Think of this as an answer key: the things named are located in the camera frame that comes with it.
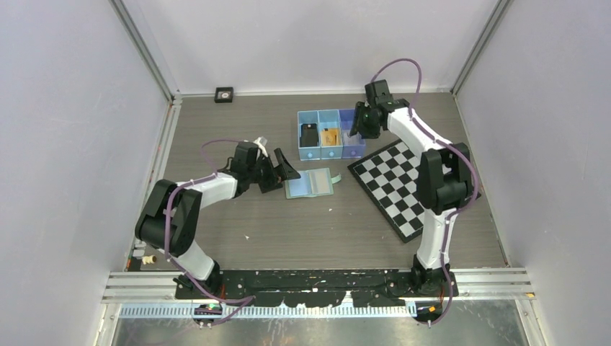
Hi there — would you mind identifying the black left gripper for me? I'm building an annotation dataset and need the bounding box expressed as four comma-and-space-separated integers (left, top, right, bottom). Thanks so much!
247, 148, 299, 193

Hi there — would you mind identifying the white patterned card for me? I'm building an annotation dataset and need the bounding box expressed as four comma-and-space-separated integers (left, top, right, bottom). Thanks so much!
342, 130, 362, 146

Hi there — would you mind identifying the mint green card holder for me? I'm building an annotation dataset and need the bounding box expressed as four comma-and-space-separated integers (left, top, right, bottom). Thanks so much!
285, 168, 342, 200

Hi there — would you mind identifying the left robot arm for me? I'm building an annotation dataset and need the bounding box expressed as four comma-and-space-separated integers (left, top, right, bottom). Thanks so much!
135, 138, 300, 298

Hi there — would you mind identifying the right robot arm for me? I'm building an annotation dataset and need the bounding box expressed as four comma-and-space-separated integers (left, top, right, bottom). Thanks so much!
350, 80, 479, 298

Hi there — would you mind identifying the black card in tray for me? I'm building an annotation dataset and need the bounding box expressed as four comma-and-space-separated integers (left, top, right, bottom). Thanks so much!
300, 123, 319, 148

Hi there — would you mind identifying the orange card in tray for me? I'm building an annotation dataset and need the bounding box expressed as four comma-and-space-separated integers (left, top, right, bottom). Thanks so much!
320, 128, 341, 146

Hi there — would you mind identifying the blue three-compartment tray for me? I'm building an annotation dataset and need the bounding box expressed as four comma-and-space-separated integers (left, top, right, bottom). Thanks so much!
297, 109, 366, 161

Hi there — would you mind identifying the black white checkerboard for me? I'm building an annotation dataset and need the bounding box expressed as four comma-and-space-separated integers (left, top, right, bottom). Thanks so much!
347, 139, 482, 244

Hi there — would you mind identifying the small black square box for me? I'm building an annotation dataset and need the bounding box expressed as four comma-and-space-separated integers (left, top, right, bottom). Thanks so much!
214, 86, 234, 104

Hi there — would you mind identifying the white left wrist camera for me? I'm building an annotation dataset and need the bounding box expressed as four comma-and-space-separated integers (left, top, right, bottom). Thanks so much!
253, 136, 269, 157

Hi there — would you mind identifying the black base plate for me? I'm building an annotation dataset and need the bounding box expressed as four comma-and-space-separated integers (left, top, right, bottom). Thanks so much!
172, 268, 460, 309

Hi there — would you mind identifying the aluminium frame rail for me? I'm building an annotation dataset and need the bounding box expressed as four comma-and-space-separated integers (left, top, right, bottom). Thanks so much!
102, 267, 536, 306

